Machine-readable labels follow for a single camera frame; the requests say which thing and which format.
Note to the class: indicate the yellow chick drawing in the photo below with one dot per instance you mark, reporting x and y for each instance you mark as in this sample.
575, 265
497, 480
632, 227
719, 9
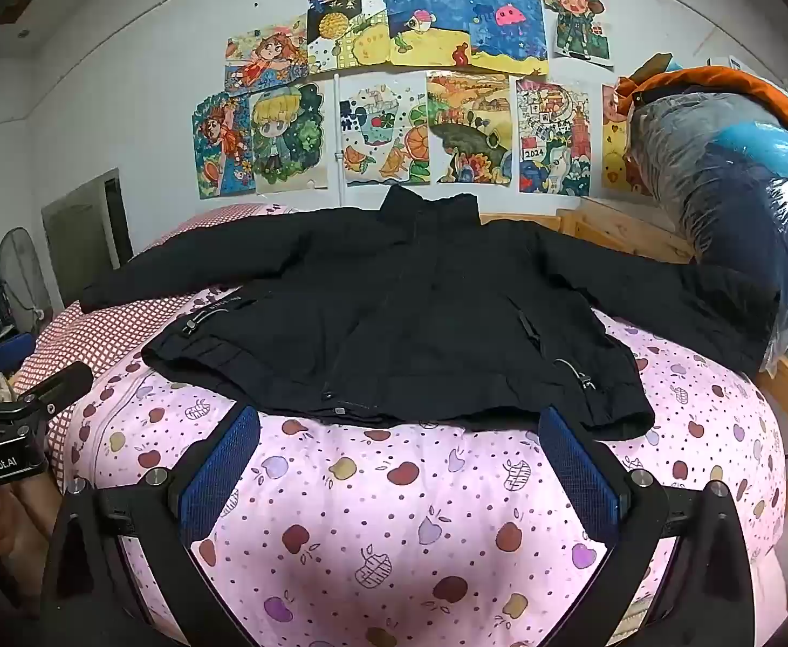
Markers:
615, 148

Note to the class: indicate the city tower drawing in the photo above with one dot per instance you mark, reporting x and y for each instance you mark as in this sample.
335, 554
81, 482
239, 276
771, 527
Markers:
552, 138

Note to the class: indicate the orange fruit slices drawing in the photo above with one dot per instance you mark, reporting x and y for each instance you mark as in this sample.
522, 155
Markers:
383, 135

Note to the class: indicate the pineapple drawing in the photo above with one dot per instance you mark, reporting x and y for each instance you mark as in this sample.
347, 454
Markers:
343, 27

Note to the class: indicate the dark door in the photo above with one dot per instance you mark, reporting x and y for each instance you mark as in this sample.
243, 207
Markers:
87, 226

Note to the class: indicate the orange cloth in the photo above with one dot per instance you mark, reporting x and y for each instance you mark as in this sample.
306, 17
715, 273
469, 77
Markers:
758, 84

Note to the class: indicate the pink jellyfish drawing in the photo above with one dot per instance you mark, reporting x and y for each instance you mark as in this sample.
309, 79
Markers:
508, 23

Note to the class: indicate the blond character drawing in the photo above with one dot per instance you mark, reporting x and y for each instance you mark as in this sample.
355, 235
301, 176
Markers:
286, 135

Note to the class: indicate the person's left hand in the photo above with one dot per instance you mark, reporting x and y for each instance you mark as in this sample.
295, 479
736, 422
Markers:
26, 526

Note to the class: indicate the orange-haired girl drawing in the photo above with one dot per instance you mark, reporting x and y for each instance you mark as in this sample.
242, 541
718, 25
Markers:
265, 57

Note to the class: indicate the fish on blue sea drawing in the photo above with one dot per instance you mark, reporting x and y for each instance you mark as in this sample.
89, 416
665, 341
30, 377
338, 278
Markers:
427, 20

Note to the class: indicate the pink apple-print quilt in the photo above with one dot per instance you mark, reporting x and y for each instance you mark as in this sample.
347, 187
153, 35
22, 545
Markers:
394, 519

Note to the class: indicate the swimming orange-haired figure drawing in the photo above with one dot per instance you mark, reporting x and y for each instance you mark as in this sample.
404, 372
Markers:
222, 145

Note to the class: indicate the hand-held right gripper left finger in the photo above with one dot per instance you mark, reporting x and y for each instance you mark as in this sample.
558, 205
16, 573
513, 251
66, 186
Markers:
222, 465

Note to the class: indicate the wooden bed frame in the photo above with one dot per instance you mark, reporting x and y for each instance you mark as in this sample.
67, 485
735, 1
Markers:
636, 232

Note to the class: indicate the black jacket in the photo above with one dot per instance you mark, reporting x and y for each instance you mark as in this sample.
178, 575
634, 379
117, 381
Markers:
394, 310

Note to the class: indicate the standing fan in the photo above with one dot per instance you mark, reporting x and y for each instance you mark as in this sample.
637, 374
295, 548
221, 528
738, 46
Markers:
24, 280

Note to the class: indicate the white box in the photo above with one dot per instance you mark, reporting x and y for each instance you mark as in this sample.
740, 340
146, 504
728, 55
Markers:
727, 62

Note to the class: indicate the hill landscape drawing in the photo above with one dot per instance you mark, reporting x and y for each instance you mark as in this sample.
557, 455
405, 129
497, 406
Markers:
468, 128

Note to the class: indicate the red-haired character drawing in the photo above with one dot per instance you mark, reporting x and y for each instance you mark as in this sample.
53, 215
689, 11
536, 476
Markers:
574, 13

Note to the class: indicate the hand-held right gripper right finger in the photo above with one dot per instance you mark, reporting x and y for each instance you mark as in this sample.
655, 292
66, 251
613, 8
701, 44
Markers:
572, 465

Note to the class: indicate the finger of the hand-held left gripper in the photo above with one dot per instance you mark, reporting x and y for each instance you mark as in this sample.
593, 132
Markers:
6, 352
63, 381

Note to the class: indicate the clear plastic bag of bedding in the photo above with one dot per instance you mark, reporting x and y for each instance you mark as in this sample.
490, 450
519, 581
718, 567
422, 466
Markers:
724, 202

